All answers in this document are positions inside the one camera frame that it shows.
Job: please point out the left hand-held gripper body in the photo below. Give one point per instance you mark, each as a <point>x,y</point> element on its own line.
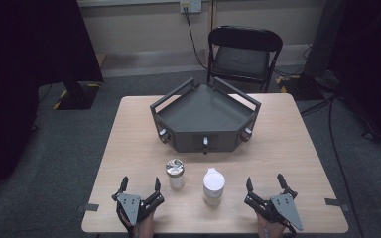
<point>131,204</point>

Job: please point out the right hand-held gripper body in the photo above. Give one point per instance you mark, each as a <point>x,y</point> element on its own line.
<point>285,207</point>

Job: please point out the glass shaker with metal lid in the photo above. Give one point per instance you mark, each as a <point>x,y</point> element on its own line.
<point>175,175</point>

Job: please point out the clear jar with white lid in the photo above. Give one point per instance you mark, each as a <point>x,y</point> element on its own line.
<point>213,186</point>

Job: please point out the dark grey corner rack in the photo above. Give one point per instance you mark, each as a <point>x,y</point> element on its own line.
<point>205,112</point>

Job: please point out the person's right hand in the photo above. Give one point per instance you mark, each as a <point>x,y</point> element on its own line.
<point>270,228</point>

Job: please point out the person's left hand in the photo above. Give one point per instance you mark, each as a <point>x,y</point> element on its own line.
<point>143,228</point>

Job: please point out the grey tape strip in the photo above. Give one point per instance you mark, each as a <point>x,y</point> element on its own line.
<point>334,202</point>
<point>91,207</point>

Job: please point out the dark floor plate striped tape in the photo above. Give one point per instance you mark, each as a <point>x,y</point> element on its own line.
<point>302,87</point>

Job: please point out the black stand base striped tape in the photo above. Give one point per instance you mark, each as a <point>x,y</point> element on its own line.
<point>77,95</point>

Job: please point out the black folding chair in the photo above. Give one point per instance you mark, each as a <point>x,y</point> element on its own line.
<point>243,59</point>

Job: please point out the black curtain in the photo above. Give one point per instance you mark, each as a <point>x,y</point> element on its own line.
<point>373,59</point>
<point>23,66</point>

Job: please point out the white wall socket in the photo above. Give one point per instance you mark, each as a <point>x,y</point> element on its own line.
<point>190,6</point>

